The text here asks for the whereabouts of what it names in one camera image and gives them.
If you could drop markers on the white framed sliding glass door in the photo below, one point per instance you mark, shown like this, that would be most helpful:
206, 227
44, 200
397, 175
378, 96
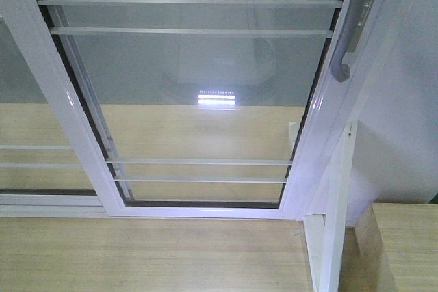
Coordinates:
214, 55

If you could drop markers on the grey metal door handle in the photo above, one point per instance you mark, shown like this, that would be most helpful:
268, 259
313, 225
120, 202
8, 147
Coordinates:
352, 28

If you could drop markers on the light wooden platform board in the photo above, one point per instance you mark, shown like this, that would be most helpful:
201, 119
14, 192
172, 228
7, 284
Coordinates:
69, 254

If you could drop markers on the fixed white framed glass panel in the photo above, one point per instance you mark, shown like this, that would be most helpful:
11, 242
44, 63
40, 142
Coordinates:
41, 175

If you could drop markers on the light wooden box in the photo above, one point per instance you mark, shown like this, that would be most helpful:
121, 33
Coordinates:
398, 247

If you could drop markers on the green cushion bag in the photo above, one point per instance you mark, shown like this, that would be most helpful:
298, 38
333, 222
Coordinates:
434, 200

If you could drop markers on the white door frame post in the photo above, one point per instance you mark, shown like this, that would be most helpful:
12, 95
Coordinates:
323, 165

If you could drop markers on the white wall panel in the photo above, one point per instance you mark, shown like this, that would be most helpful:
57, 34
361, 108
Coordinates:
395, 153

